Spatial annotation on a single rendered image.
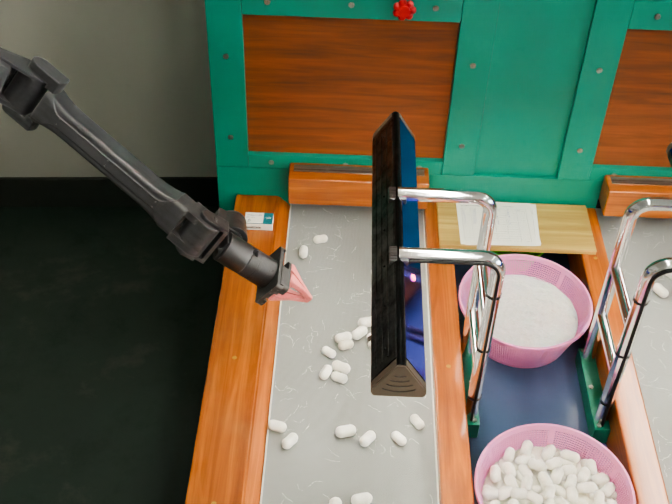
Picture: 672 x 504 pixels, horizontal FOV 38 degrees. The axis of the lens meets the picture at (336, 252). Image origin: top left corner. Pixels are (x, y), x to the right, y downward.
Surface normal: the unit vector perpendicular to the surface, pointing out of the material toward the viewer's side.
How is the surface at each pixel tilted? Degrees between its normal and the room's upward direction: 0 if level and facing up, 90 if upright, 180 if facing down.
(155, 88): 90
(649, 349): 0
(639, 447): 0
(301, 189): 90
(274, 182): 90
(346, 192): 90
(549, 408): 0
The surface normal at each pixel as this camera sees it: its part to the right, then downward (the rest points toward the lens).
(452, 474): 0.03, -0.73
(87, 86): 0.04, 0.68
